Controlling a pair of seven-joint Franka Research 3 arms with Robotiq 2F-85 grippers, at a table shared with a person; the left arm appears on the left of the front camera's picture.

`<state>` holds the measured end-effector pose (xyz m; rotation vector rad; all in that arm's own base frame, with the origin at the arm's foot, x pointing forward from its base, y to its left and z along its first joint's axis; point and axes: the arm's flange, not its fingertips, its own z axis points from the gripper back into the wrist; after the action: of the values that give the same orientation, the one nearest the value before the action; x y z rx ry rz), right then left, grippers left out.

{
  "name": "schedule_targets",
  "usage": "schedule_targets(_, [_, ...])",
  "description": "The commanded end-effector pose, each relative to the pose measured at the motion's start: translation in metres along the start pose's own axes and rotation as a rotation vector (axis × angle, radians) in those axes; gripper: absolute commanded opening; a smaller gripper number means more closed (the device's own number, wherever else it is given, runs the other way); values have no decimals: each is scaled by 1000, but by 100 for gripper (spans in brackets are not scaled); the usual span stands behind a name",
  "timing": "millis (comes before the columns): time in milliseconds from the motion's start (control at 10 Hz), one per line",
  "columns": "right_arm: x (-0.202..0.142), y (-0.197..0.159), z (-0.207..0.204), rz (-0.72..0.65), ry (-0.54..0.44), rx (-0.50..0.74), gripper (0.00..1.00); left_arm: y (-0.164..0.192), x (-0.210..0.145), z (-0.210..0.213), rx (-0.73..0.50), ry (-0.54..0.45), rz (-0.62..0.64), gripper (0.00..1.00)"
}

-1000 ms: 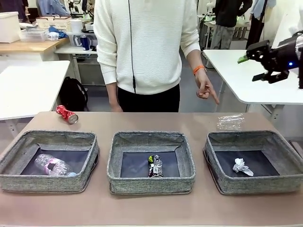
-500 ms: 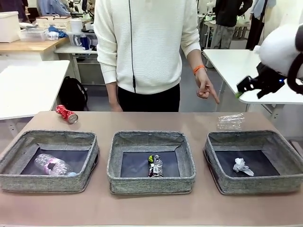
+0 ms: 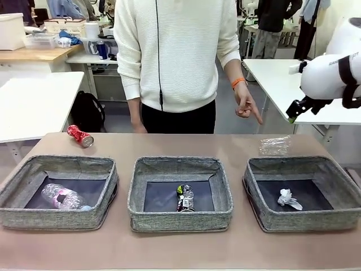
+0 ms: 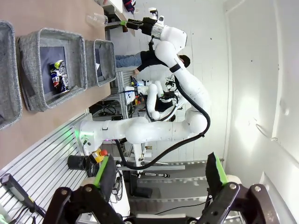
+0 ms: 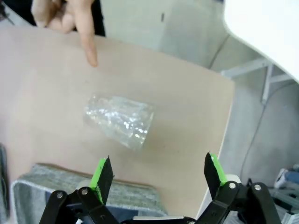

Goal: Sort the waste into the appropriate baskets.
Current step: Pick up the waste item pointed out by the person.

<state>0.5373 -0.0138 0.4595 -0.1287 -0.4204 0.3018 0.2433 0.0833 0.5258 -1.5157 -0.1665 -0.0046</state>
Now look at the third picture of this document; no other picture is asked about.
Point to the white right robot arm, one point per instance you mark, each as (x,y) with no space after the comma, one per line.
(321,79)

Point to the clear plastic bin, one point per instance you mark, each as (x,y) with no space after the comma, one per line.
(39,41)

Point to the white cylindrical container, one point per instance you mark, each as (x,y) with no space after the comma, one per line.
(91,30)

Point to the person's black trousers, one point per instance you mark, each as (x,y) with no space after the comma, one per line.
(177,121)

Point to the person's left hand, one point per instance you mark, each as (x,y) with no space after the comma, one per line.
(244,101)

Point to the grey fabric basket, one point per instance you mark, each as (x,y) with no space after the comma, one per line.
(59,218)
(304,221)
(180,221)

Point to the person's right hand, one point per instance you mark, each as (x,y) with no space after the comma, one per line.
(140,129)

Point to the white desk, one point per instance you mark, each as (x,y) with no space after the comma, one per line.
(84,60)

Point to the crushed black silver can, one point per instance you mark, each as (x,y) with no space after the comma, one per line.
(186,197)

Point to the white storage box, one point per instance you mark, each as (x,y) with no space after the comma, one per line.
(11,32)

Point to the clear plastic container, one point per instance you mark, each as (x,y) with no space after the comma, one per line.
(275,145)

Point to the blue bottle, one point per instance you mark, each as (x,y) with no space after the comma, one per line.
(101,50)

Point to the background person in dark jacket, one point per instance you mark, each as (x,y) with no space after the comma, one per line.
(14,7)

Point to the background person in blue shirt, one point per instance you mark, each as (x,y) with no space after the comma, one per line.
(67,8)

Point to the wooden workbench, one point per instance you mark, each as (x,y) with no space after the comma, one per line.
(36,55)

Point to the person's left forearm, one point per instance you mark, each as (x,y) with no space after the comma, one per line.
(232,70)

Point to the clear plastic storage box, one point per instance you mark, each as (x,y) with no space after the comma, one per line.
(111,46)

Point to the background person in light blue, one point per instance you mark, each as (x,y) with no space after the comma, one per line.
(307,25)

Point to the crushed red soda can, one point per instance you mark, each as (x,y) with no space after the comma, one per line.
(80,137)

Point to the white printed crate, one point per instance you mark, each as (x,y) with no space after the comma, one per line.
(66,27)

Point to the white paper ball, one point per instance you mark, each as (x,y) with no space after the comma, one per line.
(285,197)

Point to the person's right forearm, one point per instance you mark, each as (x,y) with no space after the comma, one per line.
(134,111)

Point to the clear plastic water bottle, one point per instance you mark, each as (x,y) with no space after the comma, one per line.
(67,199)

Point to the background person in black top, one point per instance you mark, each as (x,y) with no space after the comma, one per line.
(270,17)

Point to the white knit sweater torso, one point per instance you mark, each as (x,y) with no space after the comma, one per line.
(175,50)

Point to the blue cloth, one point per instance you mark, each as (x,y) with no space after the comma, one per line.
(72,39)

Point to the orange wrist watch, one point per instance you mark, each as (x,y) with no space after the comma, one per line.
(238,83)

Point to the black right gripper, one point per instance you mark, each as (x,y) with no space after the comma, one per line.
(310,102)

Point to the black backpack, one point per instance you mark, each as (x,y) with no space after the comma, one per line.
(87,113)

